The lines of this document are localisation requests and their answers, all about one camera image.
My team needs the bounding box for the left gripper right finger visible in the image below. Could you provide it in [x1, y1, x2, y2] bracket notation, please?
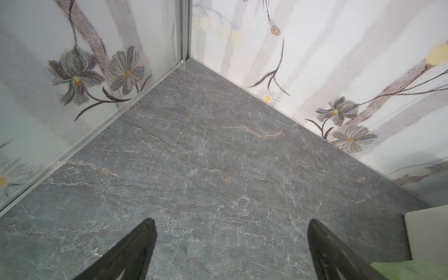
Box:
[307, 219, 385, 280]

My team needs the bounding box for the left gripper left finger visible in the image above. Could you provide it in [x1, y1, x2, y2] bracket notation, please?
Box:
[75, 218, 158, 280]

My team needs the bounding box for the green yellow pencil sharpener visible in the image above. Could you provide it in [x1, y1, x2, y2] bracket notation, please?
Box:
[371, 260, 448, 280]

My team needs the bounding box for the pink pencil sharpener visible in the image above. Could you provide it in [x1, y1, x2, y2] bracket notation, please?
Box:
[404, 205, 448, 267]

